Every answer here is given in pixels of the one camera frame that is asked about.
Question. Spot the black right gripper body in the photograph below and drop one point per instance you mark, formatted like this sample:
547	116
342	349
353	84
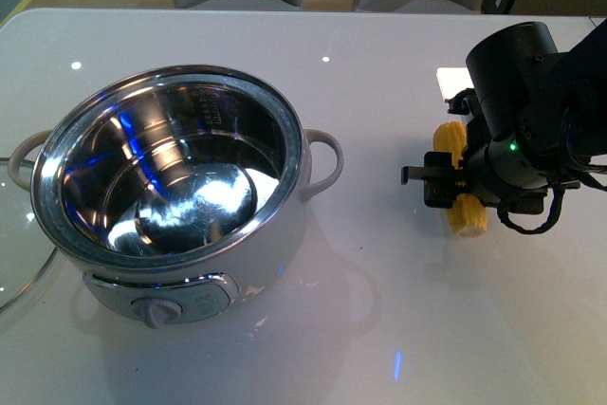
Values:
495	169

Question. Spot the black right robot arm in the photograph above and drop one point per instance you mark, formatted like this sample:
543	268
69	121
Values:
535	121

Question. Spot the white electric cooking pot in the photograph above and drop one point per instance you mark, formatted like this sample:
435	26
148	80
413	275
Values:
177	192

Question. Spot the glass pot lid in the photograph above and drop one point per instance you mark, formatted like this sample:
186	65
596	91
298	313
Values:
26	253

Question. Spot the yellow corn cob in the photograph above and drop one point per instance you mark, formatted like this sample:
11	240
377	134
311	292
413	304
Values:
467	217

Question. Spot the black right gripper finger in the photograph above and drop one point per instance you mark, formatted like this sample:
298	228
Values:
409	173

